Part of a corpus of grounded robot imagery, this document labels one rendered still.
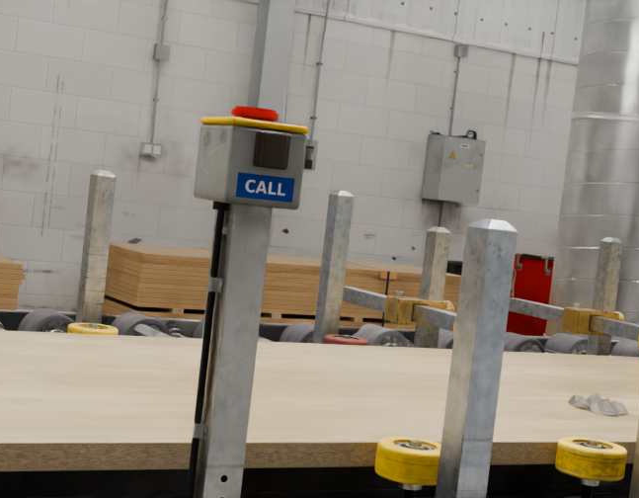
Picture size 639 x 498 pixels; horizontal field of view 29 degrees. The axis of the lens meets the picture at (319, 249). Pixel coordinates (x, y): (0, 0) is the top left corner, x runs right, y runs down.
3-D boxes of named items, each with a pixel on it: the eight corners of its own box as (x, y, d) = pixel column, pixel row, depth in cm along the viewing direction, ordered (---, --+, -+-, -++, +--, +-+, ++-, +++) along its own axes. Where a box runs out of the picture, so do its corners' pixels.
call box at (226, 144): (299, 218, 104) (309, 125, 103) (223, 211, 100) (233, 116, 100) (263, 212, 110) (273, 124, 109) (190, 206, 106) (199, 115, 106)
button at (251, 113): (284, 131, 104) (287, 112, 104) (242, 125, 102) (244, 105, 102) (264, 130, 107) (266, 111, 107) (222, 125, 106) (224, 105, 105)
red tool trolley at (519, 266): (606, 364, 992) (619, 263, 988) (541, 364, 946) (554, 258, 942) (562, 353, 1030) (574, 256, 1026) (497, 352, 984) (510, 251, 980)
